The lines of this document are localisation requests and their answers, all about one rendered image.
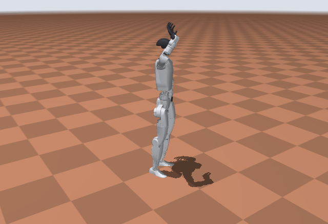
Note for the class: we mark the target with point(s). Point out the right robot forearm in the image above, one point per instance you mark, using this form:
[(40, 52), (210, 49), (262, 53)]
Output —
[(172, 44)]

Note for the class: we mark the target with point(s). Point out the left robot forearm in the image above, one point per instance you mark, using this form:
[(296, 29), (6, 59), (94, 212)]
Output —
[(170, 93)]

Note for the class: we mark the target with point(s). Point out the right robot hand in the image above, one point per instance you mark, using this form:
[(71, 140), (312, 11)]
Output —
[(170, 30)]

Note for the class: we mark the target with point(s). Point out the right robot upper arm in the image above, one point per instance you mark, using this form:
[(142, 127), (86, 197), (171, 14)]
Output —
[(161, 63)]

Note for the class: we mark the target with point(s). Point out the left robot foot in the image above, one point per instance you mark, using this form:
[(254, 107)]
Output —
[(165, 163)]

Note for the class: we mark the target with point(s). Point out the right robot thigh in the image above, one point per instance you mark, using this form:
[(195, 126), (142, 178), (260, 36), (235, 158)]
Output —
[(162, 125)]

